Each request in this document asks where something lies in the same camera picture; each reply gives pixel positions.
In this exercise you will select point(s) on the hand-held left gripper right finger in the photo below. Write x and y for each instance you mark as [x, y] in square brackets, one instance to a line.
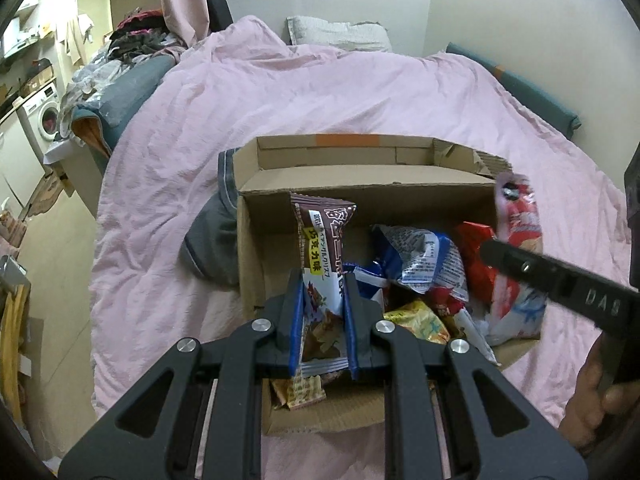
[353, 310]

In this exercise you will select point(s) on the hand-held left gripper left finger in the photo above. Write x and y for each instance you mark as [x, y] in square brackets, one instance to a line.
[296, 310]

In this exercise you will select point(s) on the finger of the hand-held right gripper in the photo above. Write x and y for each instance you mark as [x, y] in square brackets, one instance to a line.
[520, 265]

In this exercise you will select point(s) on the pink white snack bag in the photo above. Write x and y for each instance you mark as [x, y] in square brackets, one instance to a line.
[520, 220]

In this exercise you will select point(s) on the cardboard box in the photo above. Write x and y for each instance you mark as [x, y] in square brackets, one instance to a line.
[265, 255]

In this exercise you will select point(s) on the brown snack packet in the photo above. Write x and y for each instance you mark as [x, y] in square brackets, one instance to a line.
[320, 240]

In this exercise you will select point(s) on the blue white snack bag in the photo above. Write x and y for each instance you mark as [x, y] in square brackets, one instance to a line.
[425, 260]

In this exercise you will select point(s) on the person's right hand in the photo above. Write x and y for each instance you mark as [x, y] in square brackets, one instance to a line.
[590, 390]

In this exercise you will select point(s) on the silver blue snack bag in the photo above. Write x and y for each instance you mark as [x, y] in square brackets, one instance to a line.
[372, 285]

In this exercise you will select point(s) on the red snack bag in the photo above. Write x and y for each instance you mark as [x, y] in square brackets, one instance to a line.
[475, 260]

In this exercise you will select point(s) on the yellow snack bag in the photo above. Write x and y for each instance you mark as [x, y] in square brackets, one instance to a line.
[420, 322]

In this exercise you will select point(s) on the orange snack packet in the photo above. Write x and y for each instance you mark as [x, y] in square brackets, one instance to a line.
[300, 391]

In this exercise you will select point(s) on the crinkled white snack bag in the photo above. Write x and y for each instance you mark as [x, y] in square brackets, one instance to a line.
[475, 335]

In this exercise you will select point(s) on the grey garment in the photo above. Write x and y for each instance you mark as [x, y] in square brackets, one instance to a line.
[210, 240]

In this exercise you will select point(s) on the pink blanket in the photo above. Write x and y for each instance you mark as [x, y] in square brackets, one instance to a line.
[300, 95]

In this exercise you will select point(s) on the flattened cardboard piece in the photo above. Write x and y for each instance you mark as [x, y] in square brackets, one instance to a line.
[45, 195]

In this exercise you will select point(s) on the grey white pillow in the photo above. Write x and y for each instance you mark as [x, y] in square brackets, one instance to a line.
[340, 32]

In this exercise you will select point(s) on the yellow curved wooden object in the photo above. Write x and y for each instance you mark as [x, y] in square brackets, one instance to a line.
[12, 350]

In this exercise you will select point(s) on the white laundry pile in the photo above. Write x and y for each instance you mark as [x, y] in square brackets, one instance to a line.
[90, 85]

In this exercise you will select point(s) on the dark clothes pile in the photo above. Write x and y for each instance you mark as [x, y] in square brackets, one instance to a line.
[145, 35]

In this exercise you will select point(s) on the white washing machine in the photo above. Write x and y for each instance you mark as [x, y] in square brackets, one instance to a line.
[44, 120]

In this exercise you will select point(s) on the hanging white towel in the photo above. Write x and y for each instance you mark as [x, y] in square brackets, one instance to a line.
[77, 35]

